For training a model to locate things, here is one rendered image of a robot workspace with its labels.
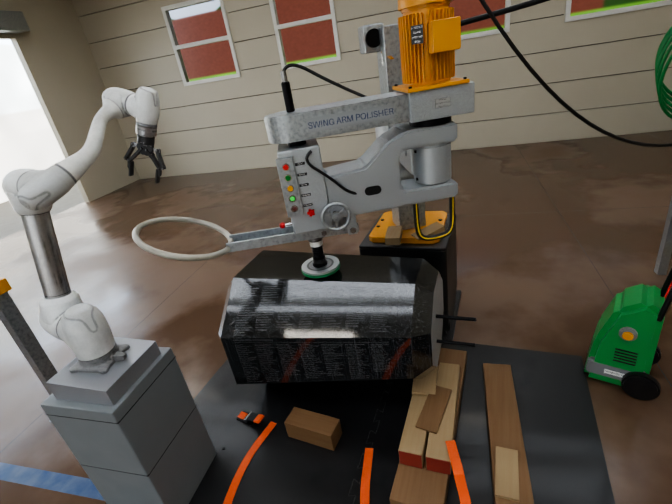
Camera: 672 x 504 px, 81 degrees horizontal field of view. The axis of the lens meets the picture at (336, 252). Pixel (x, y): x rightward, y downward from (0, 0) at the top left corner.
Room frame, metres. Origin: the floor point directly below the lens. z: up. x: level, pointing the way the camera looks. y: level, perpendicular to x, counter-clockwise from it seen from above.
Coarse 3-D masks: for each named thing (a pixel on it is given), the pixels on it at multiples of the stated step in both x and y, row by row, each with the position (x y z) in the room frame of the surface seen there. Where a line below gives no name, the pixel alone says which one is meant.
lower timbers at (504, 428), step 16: (448, 352) 1.98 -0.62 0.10; (464, 352) 1.95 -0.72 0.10; (464, 368) 1.82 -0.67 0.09; (496, 368) 1.78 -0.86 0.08; (496, 384) 1.66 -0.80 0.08; (512, 384) 1.64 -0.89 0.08; (496, 400) 1.55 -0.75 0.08; (512, 400) 1.53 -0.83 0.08; (496, 416) 1.45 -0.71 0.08; (512, 416) 1.43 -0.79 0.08; (496, 432) 1.35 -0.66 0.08; (512, 432) 1.34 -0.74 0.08; (512, 448) 1.25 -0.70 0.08; (400, 464) 1.26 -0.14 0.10; (400, 480) 1.18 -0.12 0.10; (416, 480) 1.17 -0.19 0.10; (432, 480) 1.16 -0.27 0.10; (448, 480) 1.17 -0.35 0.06; (528, 480) 1.09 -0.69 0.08; (400, 496) 1.11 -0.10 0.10; (416, 496) 1.10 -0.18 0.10; (432, 496) 1.08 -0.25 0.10; (528, 496) 1.02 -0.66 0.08
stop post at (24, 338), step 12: (0, 288) 2.10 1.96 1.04; (0, 300) 2.08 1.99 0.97; (12, 300) 2.13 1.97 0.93; (0, 312) 2.07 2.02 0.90; (12, 312) 2.10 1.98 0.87; (12, 324) 2.07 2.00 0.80; (24, 324) 2.12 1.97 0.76; (12, 336) 2.09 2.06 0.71; (24, 336) 2.09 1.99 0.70; (24, 348) 2.07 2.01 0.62; (36, 348) 2.11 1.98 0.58; (36, 360) 2.08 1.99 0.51; (48, 360) 2.13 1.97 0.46; (36, 372) 2.09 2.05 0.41; (48, 372) 2.09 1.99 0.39
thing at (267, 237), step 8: (248, 232) 1.97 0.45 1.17; (256, 232) 1.97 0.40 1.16; (264, 232) 1.97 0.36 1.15; (272, 232) 1.97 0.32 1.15; (280, 232) 1.98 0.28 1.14; (288, 232) 1.98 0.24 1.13; (312, 232) 1.87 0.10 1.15; (320, 232) 1.88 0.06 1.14; (328, 232) 1.88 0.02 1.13; (336, 232) 1.88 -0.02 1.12; (344, 232) 1.88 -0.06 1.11; (352, 232) 1.85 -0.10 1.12; (240, 240) 1.97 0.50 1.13; (248, 240) 1.86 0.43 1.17; (256, 240) 1.86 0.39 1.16; (264, 240) 1.86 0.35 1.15; (272, 240) 1.86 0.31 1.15; (280, 240) 1.87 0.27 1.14; (288, 240) 1.87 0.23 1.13; (296, 240) 1.87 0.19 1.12; (232, 248) 1.86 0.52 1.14; (240, 248) 1.86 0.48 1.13; (248, 248) 1.86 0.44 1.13
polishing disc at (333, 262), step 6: (312, 258) 2.02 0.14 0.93; (330, 258) 1.98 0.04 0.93; (336, 258) 1.97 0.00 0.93; (306, 264) 1.96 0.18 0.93; (312, 264) 1.94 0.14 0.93; (330, 264) 1.91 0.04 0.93; (336, 264) 1.90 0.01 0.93; (306, 270) 1.89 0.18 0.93; (312, 270) 1.87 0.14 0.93; (318, 270) 1.86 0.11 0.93; (324, 270) 1.85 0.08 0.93; (330, 270) 1.84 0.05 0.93
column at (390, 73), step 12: (396, 24) 2.52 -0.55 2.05; (384, 36) 2.51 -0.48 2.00; (396, 36) 2.52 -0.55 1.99; (384, 48) 2.51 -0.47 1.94; (396, 48) 2.52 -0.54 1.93; (384, 60) 2.53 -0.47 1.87; (396, 60) 2.51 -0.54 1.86; (384, 72) 2.56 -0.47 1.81; (396, 72) 2.51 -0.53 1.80; (384, 84) 2.58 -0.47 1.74; (420, 204) 2.52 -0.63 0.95; (396, 216) 2.58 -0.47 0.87; (408, 216) 2.51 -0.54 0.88; (420, 216) 2.52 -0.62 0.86; (408, 228) 2.51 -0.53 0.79
